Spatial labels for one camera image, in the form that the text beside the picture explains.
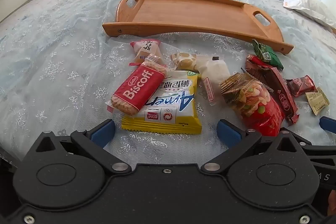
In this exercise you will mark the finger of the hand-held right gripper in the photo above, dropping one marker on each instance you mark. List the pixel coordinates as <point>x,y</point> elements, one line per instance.
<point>321,149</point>
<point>329,124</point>

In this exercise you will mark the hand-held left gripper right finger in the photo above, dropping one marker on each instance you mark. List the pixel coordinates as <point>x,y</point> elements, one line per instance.
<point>229,132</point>

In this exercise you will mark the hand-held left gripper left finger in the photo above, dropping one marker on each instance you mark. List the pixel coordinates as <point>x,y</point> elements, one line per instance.
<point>103,132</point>

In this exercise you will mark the red mixed nut packet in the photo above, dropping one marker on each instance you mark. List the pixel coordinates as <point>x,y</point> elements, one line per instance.
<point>252,103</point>

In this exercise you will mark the dark red long snack packet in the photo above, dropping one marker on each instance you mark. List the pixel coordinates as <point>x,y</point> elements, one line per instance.
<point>282,92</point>

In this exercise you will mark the red biscuit packet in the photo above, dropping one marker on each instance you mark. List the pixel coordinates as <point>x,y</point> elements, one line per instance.
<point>139,87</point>

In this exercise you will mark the yellow and white snack packet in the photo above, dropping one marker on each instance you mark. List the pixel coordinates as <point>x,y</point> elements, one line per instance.
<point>170,108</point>

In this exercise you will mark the wooden tray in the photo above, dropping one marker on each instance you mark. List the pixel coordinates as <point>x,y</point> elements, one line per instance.
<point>189,11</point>

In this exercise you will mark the small beige candy packet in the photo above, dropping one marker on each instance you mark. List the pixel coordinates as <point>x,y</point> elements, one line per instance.
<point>317,102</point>

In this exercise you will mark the small brown snack packet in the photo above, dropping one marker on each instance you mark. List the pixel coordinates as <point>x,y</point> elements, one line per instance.
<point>300,85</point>

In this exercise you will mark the white translucent snack packet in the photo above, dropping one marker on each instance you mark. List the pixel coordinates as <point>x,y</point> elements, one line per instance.
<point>214,74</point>

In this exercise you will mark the red candy wrapper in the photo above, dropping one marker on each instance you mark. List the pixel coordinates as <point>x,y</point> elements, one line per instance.
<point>253,60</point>

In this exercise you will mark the yellow spotted snack packet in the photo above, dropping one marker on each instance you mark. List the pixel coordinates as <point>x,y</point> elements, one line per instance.
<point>185,61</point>

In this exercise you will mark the green candy packet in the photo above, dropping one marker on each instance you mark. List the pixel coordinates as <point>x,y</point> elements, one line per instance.
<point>270,56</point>

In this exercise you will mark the pink and white cake packet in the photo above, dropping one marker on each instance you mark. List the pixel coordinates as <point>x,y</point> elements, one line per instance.
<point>145,49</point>

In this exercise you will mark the white plastic bag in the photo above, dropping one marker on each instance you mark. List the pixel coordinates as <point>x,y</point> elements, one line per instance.
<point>307,3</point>

